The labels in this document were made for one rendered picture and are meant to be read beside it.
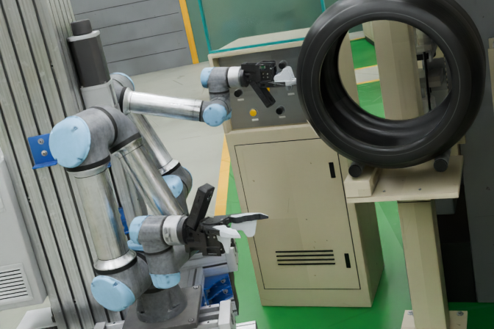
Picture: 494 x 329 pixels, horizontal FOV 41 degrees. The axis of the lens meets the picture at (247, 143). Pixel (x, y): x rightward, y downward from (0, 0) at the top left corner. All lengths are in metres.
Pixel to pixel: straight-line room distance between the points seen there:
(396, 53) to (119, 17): 9.37
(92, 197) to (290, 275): 1.66
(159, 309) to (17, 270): 0.48
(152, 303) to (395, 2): 1.14
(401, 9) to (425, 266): 1.15
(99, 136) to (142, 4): 9.86
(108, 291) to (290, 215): 1.43
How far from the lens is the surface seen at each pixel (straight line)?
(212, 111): 2.26
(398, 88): 2.55
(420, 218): 2.72
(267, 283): 3.31
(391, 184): 2.39
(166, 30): 11.53
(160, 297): 1.97
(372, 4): 2.10
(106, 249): 1.81
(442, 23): 2.08
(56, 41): 1.98
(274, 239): 3.18
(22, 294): 2.22
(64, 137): 1.71
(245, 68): 2.35
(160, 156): 2.50
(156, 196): 1.82
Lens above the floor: 1.68
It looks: 16 degrees down
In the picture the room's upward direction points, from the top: 12 degrees counter-clockwise
